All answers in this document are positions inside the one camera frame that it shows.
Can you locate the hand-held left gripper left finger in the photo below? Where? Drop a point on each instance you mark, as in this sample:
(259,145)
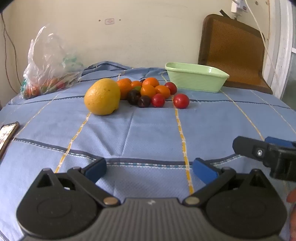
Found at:
(96,170)

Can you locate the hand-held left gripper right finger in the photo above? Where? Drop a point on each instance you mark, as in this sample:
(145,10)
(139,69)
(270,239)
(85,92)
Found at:
(204,171)

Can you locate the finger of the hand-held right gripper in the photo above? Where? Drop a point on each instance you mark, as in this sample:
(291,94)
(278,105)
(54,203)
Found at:
(277,141)
(247,146)

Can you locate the large yellow citrus fruit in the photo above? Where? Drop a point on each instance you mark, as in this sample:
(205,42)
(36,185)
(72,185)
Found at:
(101,97)

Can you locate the red plum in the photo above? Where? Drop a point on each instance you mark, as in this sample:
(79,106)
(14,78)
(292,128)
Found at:
(181,100)
(171,87)
(158,100)

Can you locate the dark purple plum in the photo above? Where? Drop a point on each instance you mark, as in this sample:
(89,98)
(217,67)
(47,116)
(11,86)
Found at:
(133,96)
(144,101)

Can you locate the light green plastic basin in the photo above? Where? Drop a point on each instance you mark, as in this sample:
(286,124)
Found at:
(196,78)

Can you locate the orange tangerine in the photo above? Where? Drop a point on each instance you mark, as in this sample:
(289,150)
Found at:
(163,90)
(152,81)
(136,83)
(148,90)
(124,87)

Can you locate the small green citrus fruit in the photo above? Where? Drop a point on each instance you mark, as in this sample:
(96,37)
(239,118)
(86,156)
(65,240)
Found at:
(137,88)

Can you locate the person's right hand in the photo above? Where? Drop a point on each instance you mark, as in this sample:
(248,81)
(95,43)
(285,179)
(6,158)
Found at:
(293,197)

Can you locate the blue checked tablecloth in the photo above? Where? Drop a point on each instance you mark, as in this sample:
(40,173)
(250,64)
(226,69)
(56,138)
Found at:
(138,134)

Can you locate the smartphone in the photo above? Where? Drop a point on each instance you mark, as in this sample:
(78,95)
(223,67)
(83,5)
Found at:
(7,136)

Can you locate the brown woven seat cushion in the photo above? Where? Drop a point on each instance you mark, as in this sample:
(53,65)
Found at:
(231,51)

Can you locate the clear plastic bag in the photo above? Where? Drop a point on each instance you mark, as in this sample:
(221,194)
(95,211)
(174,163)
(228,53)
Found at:
(48,64)

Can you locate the white power adapter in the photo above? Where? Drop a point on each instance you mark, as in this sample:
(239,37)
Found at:
(238,5)

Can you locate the white window frame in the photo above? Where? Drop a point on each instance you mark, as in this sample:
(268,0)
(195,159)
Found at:
(281,34)

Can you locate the white adhesive wall patch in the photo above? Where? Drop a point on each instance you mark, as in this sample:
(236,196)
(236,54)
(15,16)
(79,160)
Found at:
(109,21)

